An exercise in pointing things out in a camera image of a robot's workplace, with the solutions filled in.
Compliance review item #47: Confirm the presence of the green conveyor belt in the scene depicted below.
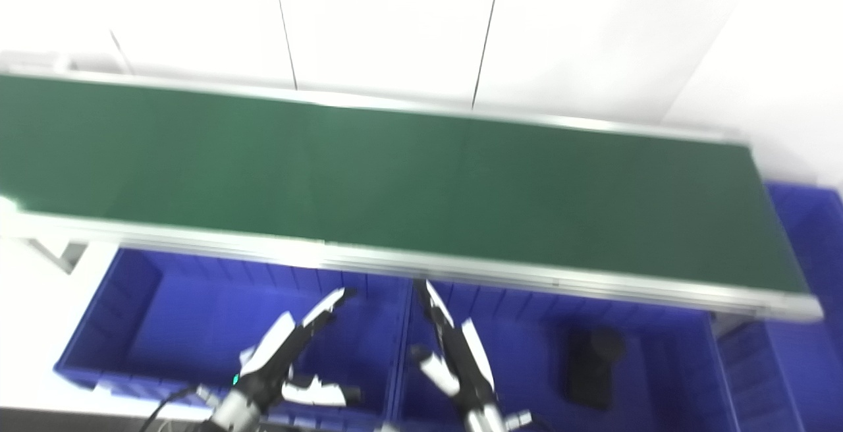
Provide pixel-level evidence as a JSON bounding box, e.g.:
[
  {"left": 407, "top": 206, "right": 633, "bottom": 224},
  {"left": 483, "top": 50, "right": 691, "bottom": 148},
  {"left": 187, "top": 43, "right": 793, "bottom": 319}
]
[
  {"left": 0, "top": 75, "right": 807, "bottom": 293},
  {"left": 0, "top": 50, "right": 824, "bottom": 321}
]

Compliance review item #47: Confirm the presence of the blue bin holding black part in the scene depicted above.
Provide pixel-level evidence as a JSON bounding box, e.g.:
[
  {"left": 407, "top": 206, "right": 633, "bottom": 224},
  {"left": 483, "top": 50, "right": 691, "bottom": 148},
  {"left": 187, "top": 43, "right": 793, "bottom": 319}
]
[{"left": 389, "top": 279, "right": 742, "bottom": 432}]

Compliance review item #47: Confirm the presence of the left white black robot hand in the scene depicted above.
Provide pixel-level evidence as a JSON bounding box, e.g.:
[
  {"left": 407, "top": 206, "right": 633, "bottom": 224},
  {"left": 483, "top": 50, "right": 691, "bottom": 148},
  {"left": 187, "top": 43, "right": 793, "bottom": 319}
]
[{"left": 237, "top": 287, "right": 362, "bottom": 410}]

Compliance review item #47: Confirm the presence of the blue bin at conveyor end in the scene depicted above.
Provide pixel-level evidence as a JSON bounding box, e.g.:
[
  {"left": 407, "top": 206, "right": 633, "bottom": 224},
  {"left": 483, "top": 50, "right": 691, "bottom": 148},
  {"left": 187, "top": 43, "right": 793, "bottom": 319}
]
[{"left": 715, "top": 182, "right": 843, "bottom": 432}]

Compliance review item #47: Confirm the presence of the empty blue plastic bin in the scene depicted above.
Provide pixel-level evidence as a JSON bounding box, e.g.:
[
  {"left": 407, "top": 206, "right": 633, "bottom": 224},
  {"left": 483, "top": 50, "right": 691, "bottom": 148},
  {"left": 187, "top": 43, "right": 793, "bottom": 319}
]
[{"left": 54, "top": 248, "right": 412, "bottom": 429}]

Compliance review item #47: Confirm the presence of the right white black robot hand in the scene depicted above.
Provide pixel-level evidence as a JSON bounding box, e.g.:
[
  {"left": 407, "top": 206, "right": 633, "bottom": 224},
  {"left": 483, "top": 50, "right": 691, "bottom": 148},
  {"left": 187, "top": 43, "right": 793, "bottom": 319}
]
[{"left": 410, "top": 279, "right": 498, "bottom": 416}]

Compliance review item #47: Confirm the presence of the black plastic part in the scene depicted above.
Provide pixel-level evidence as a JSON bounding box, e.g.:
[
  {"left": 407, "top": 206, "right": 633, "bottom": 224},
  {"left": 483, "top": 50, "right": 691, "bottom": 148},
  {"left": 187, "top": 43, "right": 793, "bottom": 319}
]
[{"left": 565, "top": 329, "right": 626, "bottom": 412}]

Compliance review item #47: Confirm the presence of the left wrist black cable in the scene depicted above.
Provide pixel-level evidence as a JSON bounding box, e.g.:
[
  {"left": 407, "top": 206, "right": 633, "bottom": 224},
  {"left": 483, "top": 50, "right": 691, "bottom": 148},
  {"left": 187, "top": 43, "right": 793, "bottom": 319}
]
[{"left": 138, "top": 386, "right": 218, "bottom": 432}]

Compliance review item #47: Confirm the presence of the aluminium conveyor support leg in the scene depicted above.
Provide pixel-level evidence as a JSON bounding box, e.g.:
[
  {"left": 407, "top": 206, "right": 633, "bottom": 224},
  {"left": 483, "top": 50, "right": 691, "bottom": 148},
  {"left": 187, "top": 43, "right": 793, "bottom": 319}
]
[{"left": 20, "top": 238, "right": 90, "bottom": 275}]

